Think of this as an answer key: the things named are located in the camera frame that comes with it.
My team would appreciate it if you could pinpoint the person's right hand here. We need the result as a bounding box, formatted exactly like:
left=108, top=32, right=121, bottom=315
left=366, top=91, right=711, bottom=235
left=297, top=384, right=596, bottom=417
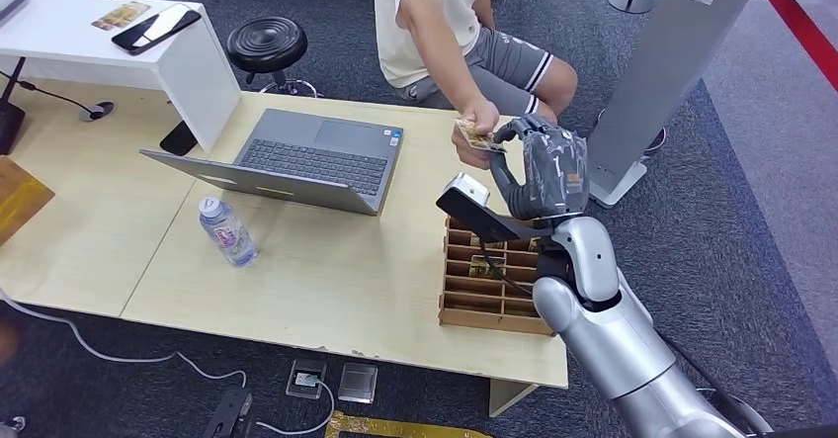
left=451, top=97, right=502, bottom=172

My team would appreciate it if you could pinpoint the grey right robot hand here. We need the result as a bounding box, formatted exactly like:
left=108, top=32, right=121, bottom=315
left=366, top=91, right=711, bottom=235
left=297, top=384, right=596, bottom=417
left=487, top=114, right=591, bottom=221

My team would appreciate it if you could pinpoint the person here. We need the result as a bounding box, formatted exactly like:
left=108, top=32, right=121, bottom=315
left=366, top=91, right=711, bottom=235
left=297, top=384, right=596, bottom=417
left=373, top=0, right=580, bottom=172

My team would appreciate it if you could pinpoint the wooden card holder rack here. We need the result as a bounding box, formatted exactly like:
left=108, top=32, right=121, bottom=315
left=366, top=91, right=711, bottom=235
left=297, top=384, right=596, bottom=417
left=438, top=215, right=557, bottom=337

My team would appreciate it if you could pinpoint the grey kiosk stand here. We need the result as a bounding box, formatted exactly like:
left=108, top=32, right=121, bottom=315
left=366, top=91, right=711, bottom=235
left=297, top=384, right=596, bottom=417
left=585, top=0, right=766, bottom=211

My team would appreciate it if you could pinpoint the grey open laptop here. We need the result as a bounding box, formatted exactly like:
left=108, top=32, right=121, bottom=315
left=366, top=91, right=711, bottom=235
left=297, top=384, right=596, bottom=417
left=138, top=108, right=404, bottom=218

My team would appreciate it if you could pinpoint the black round stool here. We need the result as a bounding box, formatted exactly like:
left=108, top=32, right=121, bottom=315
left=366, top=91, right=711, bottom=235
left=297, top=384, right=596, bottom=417
left=226, top=17, right=319, bottom=99

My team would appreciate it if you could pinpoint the metal floor plate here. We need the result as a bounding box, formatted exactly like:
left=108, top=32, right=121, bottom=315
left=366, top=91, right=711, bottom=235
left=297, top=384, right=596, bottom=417
left=337, top=363, right=379, bottom=404

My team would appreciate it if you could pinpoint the clear plastic water bottle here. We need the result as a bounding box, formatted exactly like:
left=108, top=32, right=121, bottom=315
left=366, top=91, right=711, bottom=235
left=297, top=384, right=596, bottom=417
left=198, top=196, right=259, bottom=269

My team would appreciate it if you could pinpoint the floor socket box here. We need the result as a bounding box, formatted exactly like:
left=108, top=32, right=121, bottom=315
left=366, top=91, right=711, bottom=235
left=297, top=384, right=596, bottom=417
left=285, top=358, right=327, bottom=401

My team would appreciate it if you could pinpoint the yellow floor tape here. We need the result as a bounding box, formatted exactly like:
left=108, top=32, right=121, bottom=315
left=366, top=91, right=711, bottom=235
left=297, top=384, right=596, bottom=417
left=325, top=411, right=492, bottom=438

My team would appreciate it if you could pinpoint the white desk riser shelf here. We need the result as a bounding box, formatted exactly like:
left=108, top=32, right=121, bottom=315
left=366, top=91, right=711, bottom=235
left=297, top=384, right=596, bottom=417
left=0, top=0, right=242, bottom=154

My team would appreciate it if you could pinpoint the black flat device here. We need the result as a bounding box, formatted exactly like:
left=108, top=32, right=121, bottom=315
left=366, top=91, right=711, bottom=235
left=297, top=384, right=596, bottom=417
left=159, top=120, right=199, bottom=157

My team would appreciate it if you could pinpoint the black smartphone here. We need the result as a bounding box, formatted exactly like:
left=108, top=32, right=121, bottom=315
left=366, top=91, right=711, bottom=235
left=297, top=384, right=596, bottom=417
left=111, top=9, right=203, bottom=56

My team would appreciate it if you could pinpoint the black floor object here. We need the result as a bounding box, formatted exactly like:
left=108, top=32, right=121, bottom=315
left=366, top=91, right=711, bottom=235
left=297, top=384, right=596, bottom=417
left=200, top=388, right=255, bottom=438

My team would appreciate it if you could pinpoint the brown wooden board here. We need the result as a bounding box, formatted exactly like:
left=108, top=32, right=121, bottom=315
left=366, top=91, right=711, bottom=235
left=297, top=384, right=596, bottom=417
left=0, top=155, right=56, bottom=247

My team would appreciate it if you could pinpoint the black monitor stand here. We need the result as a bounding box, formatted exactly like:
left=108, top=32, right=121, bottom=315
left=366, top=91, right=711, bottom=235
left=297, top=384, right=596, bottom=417
left=0, top=56, right=28, bottom=156

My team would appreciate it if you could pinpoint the grey flat device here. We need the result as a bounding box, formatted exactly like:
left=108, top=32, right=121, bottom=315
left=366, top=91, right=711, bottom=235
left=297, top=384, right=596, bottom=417
left=0, top=0, right=31, bottom=29

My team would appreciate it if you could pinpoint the pale wrist camera black mount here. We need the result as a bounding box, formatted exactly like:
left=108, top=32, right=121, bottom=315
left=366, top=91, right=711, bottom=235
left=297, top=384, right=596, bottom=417
left=436, top=172, right=557, bottom=243

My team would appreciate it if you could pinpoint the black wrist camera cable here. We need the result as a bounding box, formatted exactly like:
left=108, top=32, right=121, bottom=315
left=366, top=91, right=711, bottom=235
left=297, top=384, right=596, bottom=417
left=479, top=240, right=540, bottom=298

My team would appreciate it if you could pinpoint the grey desk cable grommet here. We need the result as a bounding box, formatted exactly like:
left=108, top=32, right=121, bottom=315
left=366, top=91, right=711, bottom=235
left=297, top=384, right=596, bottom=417
left=78, top=101, right=116, bottom=124

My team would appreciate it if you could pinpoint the black desk cable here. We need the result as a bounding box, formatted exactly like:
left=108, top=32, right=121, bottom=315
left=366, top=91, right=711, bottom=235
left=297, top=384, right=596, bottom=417
left=0, top=69, right=105, bottom=120

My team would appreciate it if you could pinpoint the white floor cable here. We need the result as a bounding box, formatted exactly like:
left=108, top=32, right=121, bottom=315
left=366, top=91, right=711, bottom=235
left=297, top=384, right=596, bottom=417
left=0, top=289, right=336, bottom=438

